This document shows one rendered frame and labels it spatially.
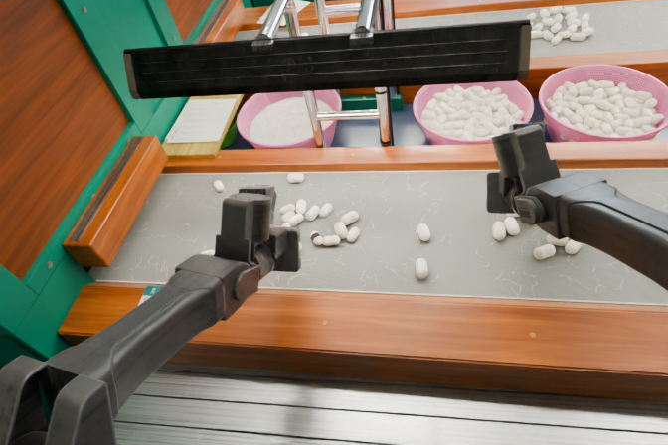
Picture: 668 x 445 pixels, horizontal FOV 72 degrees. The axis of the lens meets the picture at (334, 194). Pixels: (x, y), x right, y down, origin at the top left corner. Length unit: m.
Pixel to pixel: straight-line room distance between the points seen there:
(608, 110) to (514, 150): 0.58
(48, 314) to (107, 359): 0.51
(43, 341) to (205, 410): 0.30
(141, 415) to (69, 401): 0.51
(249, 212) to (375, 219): 0.37
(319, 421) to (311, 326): 0.15
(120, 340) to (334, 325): 0.39
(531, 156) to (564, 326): 0.27
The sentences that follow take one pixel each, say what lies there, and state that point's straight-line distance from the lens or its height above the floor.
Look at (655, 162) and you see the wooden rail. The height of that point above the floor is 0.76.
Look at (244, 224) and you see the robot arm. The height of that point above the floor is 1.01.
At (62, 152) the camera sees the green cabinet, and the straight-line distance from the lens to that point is 0.98.
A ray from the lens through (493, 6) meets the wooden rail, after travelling 1.56.
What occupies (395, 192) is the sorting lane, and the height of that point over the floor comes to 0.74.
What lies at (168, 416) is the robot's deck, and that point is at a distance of 0.90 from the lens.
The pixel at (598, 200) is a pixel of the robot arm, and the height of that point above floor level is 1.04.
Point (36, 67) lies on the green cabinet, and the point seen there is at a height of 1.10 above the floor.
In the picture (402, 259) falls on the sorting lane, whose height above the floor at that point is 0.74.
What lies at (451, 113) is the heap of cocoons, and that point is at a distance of 1.13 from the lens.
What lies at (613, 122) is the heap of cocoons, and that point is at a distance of 1.16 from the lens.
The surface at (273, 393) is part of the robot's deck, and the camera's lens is 0.85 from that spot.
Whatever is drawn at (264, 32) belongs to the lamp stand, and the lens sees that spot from 0.74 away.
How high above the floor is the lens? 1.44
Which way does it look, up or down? 46 degrees down
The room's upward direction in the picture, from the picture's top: 13 degrees counter-clockwise
